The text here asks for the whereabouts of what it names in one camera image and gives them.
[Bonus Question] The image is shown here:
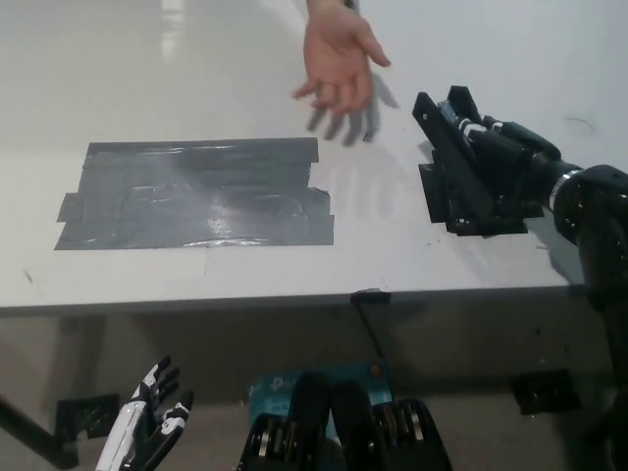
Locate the bare person hand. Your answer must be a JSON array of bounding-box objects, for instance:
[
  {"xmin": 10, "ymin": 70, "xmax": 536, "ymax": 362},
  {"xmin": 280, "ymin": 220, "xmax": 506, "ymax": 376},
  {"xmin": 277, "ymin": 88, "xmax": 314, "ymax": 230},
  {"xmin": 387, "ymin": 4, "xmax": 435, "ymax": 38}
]
[{"xmin": 291, "ymin": 0, "xmax": 393, "ymax": 116}]

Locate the large grey duct tape patch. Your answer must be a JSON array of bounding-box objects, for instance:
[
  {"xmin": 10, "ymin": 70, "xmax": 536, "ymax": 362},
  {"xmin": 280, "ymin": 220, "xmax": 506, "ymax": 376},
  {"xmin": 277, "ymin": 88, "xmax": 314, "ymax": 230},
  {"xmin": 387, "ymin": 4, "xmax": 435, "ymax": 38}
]
[{"xmin": 52, "ymin": 137, "xmax": 337, "ymax": 253}]

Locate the black tape spot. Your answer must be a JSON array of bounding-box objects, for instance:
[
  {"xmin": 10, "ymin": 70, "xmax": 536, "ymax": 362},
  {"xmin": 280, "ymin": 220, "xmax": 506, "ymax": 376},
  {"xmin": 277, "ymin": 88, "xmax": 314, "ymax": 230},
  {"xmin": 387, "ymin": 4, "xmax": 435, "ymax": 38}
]
[{"xmin": 417, "ymin": 141, "xmax": 545, "ymax": 238}]

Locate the black ribbed robot body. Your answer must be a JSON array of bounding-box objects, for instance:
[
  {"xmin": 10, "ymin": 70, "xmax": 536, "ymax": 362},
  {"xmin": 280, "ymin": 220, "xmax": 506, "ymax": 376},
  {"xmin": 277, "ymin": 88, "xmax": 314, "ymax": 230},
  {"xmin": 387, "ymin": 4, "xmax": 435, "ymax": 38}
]
[{"xmin": 236, "ymin": 371, "xmax": 453, "ymax": 471}]

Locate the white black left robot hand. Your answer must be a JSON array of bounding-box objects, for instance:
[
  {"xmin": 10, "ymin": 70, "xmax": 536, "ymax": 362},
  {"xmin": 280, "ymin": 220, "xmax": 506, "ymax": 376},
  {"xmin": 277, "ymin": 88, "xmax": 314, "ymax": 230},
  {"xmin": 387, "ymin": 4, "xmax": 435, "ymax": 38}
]
[{"xmin": 95, "ymin": 355, "xmax": 195, "ymax": 471}]

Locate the small black tape strip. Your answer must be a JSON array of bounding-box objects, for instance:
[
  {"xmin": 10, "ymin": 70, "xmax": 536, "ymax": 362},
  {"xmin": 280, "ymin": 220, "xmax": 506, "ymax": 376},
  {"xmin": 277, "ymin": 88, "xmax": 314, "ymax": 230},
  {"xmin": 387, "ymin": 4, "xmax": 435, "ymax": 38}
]
[{"xmin": 349, "ymin": 288, "xmax": 393, "ymax": 302}]

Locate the thin black cable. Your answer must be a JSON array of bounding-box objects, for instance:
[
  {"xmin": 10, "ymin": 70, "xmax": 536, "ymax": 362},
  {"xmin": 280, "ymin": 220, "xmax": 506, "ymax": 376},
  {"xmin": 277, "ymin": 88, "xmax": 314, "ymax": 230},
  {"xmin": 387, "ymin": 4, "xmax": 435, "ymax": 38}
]
[{"xmin": 354, "ymin": 299, "xmax": 388, "ymax": 365}]

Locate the teal router box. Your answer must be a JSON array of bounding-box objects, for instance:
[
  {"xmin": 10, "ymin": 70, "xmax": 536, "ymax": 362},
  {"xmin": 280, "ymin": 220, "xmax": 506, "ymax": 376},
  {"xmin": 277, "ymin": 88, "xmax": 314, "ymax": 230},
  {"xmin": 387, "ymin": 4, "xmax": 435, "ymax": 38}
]
[{"xmin": 246, "ymin": 361, "xmax": 394, "ymax": 445}]

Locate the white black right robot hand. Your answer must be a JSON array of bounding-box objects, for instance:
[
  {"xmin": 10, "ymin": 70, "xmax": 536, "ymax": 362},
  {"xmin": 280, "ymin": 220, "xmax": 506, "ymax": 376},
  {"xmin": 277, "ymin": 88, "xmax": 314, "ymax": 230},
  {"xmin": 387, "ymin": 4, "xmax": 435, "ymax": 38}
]
[{"xmin": 458, "ymin": 114, "xmax": 585, "ymax": 218}]

